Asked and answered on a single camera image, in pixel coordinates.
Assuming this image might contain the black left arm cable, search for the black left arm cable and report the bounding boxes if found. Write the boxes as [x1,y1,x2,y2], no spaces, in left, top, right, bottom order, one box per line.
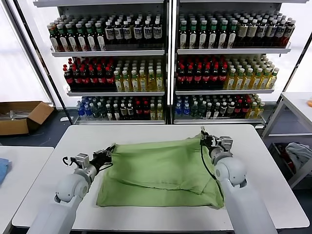
[62,156,78,168]

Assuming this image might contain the grey metal shelf rack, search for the grey metal shelf rack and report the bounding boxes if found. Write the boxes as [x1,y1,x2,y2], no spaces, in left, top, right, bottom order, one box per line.
[170,0,308,129]
[33,0,171,126]

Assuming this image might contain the silver metal rods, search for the silver metal rods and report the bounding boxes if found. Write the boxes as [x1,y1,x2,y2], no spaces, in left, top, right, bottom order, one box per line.
[0,110,32,120]

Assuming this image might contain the dark storage crate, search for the dark storage crate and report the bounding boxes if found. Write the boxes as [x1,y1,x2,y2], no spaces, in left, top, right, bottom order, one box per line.
[270,141,312,182]

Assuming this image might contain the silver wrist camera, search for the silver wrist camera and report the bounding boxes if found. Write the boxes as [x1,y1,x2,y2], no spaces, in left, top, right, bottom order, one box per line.
[75,153,91,169]
[218,136,234,154]

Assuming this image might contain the grey crumpled cloth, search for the grey crumpled cloth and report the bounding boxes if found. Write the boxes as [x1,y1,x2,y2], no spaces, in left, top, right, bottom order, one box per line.
[285,142,312,175]

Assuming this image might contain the brown cardboard box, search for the brown cardboard box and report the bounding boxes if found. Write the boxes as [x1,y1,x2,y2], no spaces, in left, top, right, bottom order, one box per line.
[0,101,55,137]

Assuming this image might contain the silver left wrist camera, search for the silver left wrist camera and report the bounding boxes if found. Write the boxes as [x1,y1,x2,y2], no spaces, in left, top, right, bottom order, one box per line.
[75,153,91,169]

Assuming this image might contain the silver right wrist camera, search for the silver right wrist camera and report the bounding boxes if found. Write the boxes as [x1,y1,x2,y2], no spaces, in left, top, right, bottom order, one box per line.
[218,136,234,154]

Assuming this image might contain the dark tea bottle white label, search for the dark tea bottle white label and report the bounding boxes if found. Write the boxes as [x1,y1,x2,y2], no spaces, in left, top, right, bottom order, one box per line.
[227,20,237,49]
[95,22,107,52]
[49,23,60,52]
[198,20,209,49]
[188,20,198,49]
[76,23,88,52]
[67,23,79,52]
[208,20,219,49]
[85,22,98,52]
[217,20,229,49]
[178,20,189,49]
[58,24,70,52]

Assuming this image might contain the grey frame side table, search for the grey frame side table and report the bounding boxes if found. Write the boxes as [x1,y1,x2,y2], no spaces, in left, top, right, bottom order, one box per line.
[261,92,312,190]

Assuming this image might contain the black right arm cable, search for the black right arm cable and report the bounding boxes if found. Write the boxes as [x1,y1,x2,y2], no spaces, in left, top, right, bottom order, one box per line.
[200,140,218,180]

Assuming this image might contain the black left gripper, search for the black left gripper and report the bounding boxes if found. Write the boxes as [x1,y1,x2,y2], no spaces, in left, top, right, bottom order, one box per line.
[92,145,117,170]

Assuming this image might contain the light green polo shirt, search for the light green polo shirt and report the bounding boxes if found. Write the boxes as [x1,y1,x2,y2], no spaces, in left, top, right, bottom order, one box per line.
[95,136,226,210]

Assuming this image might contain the dark bottle beige label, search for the dark bottle beige label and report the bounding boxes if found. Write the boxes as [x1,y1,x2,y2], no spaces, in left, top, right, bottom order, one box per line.
[246,19,259,47]
[236,19,250,47]

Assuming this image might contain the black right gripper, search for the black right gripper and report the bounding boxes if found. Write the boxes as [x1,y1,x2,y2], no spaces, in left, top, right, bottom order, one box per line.
[200,126,221,154]

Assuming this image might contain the red cloth item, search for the red cloth item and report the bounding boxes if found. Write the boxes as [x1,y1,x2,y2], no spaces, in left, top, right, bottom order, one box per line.
[284,156,294,171]

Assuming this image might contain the dark bottle blue-white label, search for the dark bottle blue-white label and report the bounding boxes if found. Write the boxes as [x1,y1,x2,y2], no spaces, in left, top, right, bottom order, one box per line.
[105,21,115,46]
[133,20,144,45]
[153,19,163,45]
[123,20,134,46]
[256,19,269,47]
[274,19,287,47]
[143,20,154,45]
[114,21,124,46]
[283,18,296,48]
[265,19,278,47]

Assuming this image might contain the blue folded cloth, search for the blue folded cloth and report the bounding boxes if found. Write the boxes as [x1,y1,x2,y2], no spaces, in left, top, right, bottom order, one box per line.
[0,157,12,187]

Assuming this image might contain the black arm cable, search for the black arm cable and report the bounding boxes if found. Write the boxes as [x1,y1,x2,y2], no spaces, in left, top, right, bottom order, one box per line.
[62,156,78,168]
[200,140,218,180]

